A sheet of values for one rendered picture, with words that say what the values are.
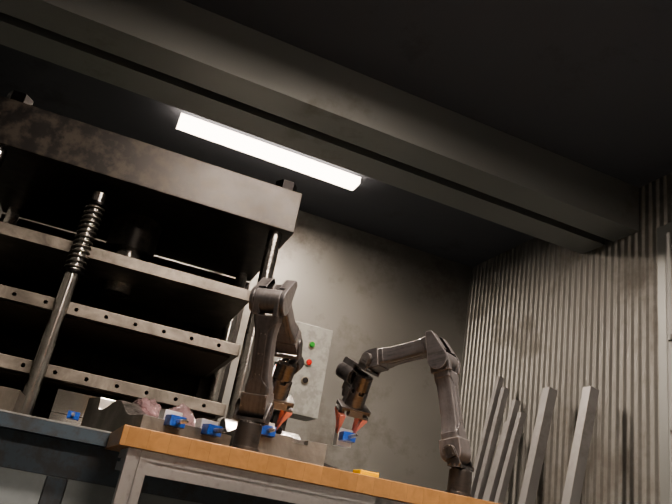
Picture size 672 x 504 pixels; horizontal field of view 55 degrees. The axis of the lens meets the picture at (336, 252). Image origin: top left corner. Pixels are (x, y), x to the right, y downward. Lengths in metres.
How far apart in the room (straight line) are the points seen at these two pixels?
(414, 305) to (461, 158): 1.95
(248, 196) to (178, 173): 0.31
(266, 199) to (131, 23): 1.02
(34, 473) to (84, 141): 1.47
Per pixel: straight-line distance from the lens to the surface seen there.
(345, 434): 2.11
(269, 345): 1.63
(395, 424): 4.98
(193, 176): 2.86
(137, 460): 1.43
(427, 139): 3.47
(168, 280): 2.84
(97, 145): 2.87
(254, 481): 1.47
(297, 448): 1.96
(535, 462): 3.98
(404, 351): 2.03
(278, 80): 3.27
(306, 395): 2.90
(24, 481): 1.86
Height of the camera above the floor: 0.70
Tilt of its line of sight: 22 degrees up
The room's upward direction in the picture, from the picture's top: 11 degrees clockwise
